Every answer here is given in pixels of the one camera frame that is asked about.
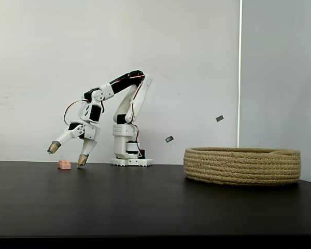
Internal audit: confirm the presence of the woven rope basket tray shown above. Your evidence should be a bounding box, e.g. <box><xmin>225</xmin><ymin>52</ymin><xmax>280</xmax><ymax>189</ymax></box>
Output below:
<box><xmin>183</xmin><ymin>147</ymin><xmax>302</xmax><ymax>186</ymax></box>

